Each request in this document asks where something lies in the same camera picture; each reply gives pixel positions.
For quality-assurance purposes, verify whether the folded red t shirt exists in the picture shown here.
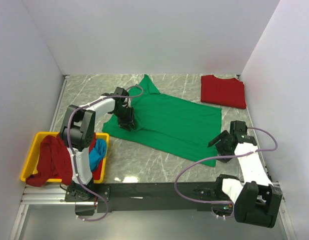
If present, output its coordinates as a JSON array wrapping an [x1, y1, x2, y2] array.
[[200, 75, 247, 110]]

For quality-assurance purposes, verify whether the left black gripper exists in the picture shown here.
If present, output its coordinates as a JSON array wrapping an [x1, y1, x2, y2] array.
[[112, 106, 136, 132]]

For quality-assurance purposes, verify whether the yellow plastic bin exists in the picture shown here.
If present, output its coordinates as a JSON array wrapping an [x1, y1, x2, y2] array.
[[20, 131, 110, 187]]

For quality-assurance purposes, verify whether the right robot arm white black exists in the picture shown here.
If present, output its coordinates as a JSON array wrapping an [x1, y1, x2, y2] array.
[[208, 130, 282, 228]]

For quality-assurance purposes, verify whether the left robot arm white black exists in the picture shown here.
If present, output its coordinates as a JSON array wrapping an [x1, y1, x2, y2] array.
[[59, 95, 136, 201]]

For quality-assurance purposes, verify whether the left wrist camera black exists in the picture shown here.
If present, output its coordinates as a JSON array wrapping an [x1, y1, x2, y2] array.
[[113, 87, 129, 97]]

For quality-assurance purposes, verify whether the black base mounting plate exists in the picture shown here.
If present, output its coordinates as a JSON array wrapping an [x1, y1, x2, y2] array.
[[64, 181, 245, 216]]

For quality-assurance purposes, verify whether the crumpled red t shirt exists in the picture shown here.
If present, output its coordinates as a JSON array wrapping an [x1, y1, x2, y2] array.
[[26, 132, 97, 188]]

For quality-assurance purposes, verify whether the green t shirt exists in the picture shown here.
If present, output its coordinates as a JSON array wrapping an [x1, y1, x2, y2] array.
[[102, 75, 222, 162]]

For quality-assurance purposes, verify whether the blue t shirt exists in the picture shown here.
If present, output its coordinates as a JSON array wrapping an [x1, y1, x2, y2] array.
[[89, 138, 108, 172]]

